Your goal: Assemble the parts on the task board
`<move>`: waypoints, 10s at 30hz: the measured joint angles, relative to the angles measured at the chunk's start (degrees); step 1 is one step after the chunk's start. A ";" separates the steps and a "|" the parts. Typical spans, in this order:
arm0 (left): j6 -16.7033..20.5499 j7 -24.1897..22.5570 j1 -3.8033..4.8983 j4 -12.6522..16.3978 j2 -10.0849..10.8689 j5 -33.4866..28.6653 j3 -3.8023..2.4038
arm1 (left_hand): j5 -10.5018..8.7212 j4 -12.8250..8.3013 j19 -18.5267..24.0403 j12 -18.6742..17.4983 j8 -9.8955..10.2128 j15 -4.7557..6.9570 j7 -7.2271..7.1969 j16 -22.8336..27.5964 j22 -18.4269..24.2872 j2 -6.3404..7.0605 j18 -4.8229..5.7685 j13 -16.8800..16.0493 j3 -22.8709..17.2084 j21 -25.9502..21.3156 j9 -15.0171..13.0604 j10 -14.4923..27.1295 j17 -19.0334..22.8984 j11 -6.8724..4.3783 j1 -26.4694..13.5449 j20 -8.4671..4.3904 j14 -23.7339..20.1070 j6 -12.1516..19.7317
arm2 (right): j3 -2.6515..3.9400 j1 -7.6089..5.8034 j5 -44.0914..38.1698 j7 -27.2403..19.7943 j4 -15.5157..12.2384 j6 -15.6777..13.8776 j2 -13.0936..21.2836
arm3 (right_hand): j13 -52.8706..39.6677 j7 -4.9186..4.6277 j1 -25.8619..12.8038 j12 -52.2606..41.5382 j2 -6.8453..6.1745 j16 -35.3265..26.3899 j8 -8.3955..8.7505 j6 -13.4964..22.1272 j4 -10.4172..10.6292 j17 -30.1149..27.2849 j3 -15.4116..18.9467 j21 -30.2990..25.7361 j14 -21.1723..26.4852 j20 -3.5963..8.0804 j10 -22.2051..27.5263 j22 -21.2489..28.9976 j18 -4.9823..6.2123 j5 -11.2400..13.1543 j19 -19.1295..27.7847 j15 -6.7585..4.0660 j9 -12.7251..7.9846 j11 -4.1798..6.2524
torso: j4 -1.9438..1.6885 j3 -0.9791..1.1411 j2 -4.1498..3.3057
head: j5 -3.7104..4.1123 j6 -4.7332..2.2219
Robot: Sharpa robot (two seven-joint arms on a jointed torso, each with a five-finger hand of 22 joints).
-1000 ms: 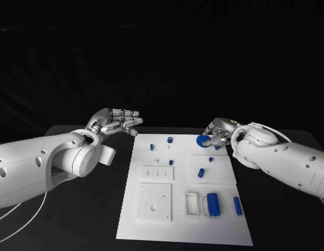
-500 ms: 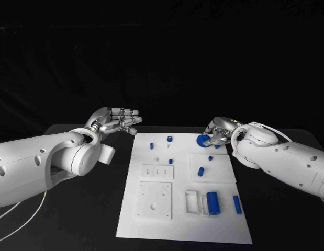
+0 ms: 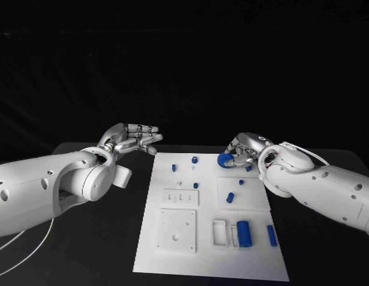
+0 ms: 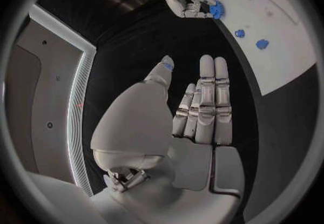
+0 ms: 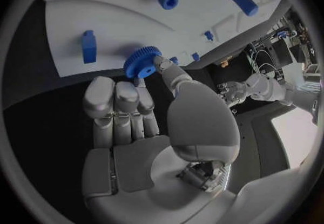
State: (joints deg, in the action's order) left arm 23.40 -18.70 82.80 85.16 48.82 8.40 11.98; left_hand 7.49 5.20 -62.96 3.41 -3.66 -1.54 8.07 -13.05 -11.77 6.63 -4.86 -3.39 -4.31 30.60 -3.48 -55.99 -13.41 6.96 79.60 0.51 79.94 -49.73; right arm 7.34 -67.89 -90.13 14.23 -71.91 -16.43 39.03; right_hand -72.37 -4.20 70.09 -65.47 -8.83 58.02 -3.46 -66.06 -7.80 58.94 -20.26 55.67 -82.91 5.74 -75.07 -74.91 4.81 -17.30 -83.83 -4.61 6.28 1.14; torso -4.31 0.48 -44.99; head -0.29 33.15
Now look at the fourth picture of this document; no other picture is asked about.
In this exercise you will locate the blue plug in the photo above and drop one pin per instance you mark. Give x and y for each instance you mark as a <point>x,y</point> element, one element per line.
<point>239,33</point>
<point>262,44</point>

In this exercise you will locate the blue gear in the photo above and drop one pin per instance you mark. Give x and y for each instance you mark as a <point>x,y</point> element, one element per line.
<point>217,10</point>

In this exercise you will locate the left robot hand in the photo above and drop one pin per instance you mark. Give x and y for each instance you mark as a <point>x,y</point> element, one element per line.
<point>141,126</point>

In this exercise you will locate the white task board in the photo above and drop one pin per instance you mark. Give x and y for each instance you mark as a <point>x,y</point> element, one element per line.
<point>273,25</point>

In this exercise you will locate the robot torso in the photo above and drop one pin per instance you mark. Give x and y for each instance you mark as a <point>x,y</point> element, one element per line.
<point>50,86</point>

